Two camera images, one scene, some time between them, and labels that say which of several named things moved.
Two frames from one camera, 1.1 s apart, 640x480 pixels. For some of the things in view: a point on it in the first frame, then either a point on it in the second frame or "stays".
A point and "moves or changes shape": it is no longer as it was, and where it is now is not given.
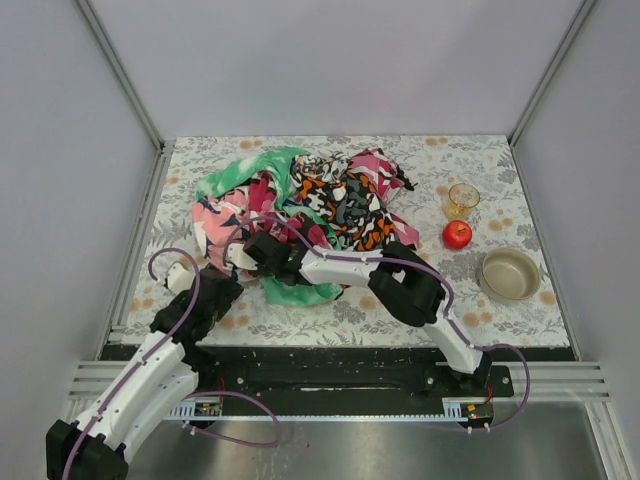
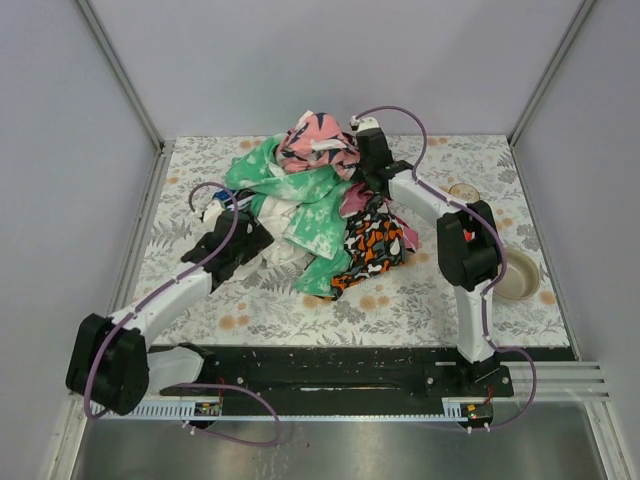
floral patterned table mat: [468, 205] stays
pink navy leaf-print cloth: [221, 222] moves or changes shape
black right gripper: [267, 248] -> [373, 178]
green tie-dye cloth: [275, 166] -> [317, 195]
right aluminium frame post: [573, 29] stays
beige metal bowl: [510, 274] stays
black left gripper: [220, 288] -> [255, 238]
